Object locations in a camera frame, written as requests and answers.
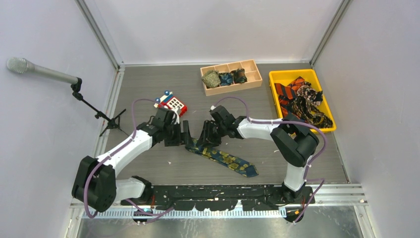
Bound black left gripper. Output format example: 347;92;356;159
163;120;192;147

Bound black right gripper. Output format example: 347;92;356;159
197;119;227;148

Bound blue yellow floral tie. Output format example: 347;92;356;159
185;138;259;178

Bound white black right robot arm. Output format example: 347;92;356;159
198;106;319;204

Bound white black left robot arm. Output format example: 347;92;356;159
71;108;184;218

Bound red white toy brick block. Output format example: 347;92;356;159
154;90;188;117

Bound olive green rolled tie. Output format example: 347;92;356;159
202;70;221;88

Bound blue rolled tie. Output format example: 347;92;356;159
218;72;234;86

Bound dark brown rolled tie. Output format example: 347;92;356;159
230;68;248;84

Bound black microphone stand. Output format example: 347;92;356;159
71;77;129;137

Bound orange navy striped tie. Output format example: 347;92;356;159
274;77;309;123

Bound yellow plastic bin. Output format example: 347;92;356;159
269;69;337;132

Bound black floral patterned tie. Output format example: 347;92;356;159
298;82;333;128

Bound silver microphone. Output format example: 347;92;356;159
6;57;80;84

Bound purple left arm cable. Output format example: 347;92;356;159
82;98;179;224

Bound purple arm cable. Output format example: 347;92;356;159
211;96;328;225
82;98;179;224

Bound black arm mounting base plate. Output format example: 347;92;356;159
121;185;315;222

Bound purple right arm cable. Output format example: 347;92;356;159
211;96;328;225

